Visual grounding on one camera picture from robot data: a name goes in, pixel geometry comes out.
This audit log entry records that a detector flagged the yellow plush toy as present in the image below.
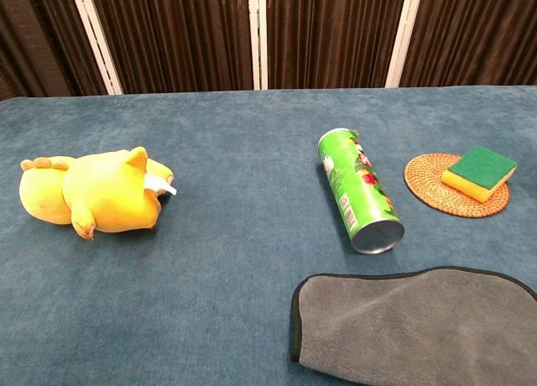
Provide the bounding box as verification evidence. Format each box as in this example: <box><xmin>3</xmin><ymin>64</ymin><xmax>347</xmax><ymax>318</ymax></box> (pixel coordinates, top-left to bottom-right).
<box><xmin>18</xmin><ymin>146</ymin><xmax>179</xmax><ymax>241</ymax></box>

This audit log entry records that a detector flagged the green chips can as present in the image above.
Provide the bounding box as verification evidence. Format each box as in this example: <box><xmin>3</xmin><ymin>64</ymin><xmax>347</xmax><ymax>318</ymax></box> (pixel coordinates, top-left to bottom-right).
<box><xmin>316</xmin><ymin>128</ymin><xmax>405</xmax><ymax>256</ymax></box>

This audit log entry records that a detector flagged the blue velvet table cover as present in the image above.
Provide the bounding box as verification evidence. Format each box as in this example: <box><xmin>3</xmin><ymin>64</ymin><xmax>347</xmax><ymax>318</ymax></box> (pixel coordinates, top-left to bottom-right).
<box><xmin>0</xmin><ymin>85</ymin><xmax>537</xmax><ymax>386</ymax></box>

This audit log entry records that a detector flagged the round woven rattan coaster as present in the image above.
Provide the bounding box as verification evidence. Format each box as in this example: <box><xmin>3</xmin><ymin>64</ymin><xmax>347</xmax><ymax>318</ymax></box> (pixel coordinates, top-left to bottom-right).
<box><xmin>404</xmin><ymin>153</ymin><xmax>512</xmax><ymax>219</ymax></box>

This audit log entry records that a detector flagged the dark brown pleated curtain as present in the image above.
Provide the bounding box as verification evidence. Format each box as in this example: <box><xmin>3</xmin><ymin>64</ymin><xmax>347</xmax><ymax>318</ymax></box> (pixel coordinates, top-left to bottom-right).
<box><xmin>0</xmin><ymin>0</ymin><xmax>537</xmax><ymax>102</ymax></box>

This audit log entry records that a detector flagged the grey microfibre cloth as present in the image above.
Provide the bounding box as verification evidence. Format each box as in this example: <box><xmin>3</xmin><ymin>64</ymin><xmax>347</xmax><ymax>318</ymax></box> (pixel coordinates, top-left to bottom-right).
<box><xmin>290</xmin><ymin>266</ymin><xmax>537</xmax><ymax>386</ymax></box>

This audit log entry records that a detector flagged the green and yellow sponge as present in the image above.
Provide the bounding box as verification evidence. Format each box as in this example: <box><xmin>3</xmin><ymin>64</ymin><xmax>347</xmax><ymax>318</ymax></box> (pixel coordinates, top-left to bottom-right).
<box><xmin>441</xmin><ymin>145</ymin><xmax>519</xmax><ymax>204</ymax></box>

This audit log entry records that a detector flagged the white screen frame post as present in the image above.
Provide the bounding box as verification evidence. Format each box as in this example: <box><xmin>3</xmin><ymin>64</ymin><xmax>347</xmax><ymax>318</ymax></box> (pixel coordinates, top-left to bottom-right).
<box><xmin>69</xmin><ymin>0</ymin><xmax>123</xmax><ymax>96</ymax></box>
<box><xmin>384</xmin><ymin>0</ymin><xmax>420</xmax><ymax>89</ymax></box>
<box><xmin>248</xmin><ymin>0</ymin><xmax>269</xmax><ymax>91</ymax></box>

